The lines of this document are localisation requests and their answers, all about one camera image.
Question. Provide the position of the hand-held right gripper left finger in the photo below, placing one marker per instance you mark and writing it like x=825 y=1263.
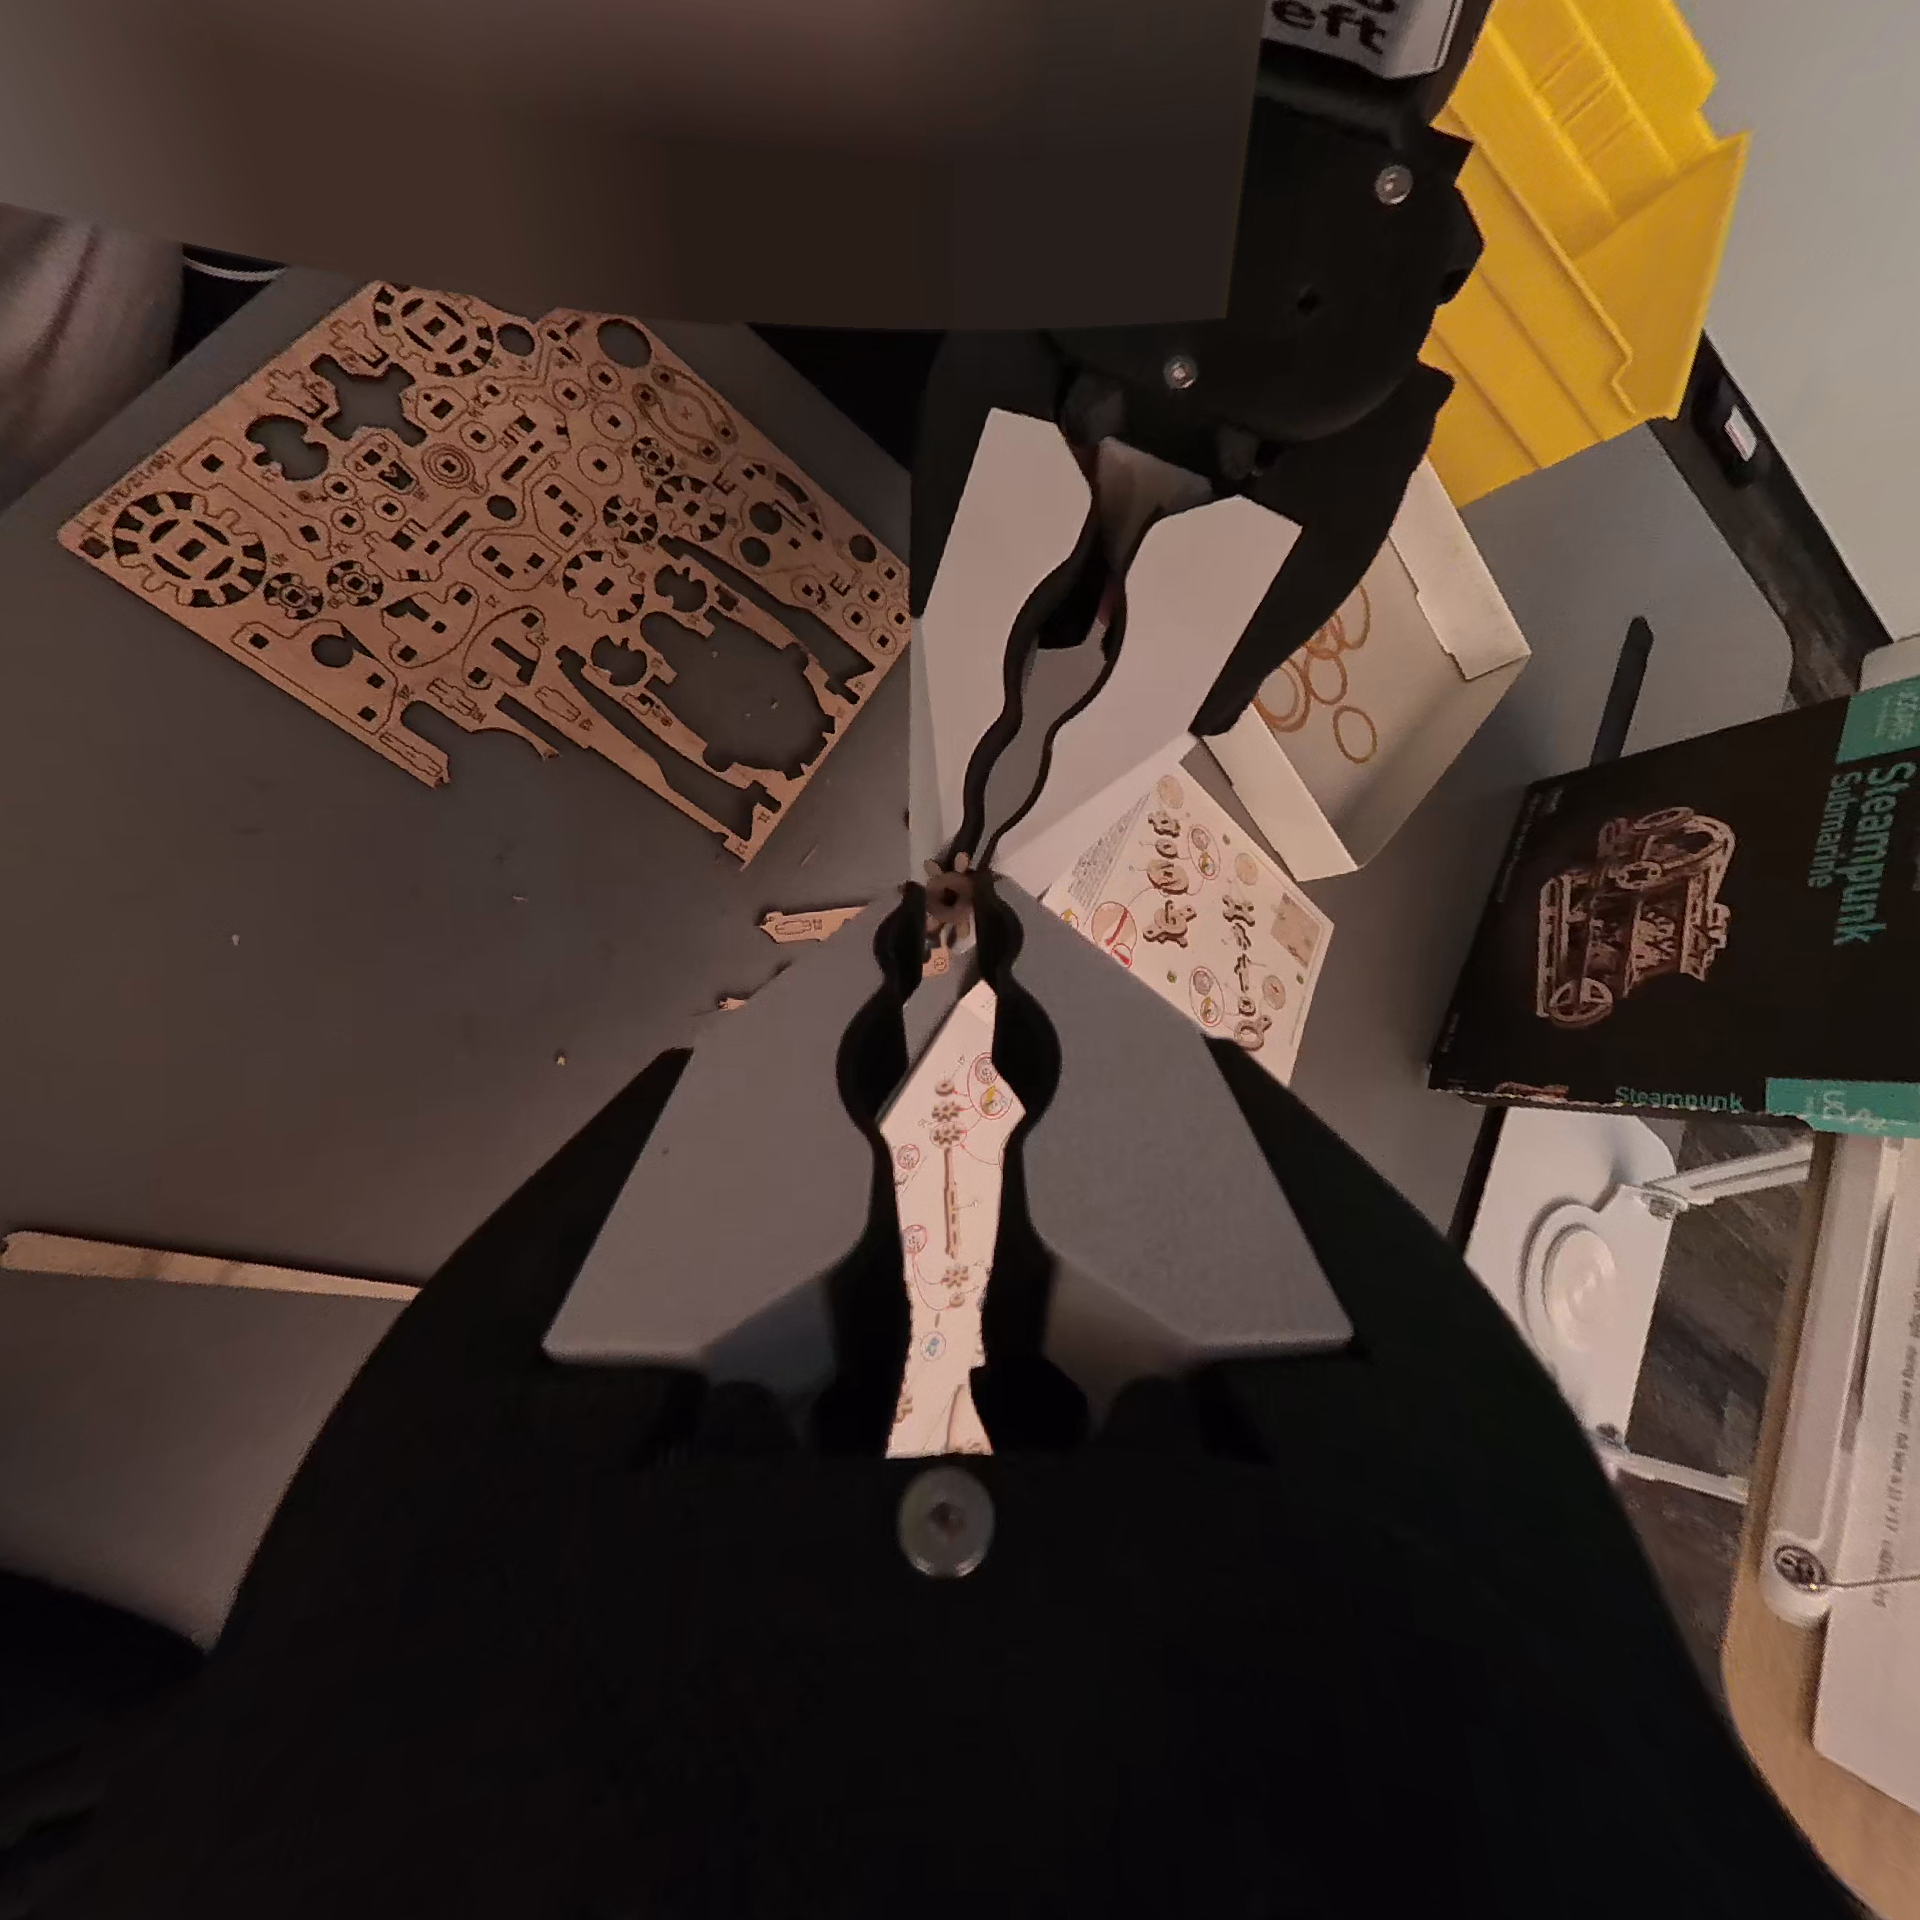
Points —
x=704 y=1201

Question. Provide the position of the small wooden gear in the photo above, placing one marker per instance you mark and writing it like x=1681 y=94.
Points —
x=948 y=901

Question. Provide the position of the printed paper sheet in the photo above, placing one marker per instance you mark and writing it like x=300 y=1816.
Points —
x=1875 y=1694

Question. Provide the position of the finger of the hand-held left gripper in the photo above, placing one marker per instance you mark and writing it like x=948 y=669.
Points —
x=961 y=600
x=1184 y=631

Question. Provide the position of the white cardboard box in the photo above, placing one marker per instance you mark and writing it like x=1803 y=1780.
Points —
x=1462 y=600

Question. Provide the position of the yellow plastic bin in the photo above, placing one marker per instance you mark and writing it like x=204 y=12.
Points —
x=1591 y=224

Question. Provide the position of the black model kit box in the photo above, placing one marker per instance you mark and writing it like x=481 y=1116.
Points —
x=1650 y=930

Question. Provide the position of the large plywood parts sheet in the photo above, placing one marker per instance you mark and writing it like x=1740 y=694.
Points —
x=241 y=450

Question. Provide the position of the long wooden stick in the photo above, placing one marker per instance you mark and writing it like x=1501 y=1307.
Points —
x=211 y=1268

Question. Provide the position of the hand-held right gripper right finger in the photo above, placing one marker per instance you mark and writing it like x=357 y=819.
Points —
x=1171 y=1201

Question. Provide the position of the instruction booklet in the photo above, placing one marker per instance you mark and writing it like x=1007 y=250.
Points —
x=1184 y=930

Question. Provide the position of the black pen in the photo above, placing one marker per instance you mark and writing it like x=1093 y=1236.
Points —
x=1621 y=690

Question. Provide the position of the small plywood sheet fragment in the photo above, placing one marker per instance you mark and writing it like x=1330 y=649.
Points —
x=810 y=924

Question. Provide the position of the pile of rubber bands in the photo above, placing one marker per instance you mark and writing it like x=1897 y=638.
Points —
x=1321 y=675

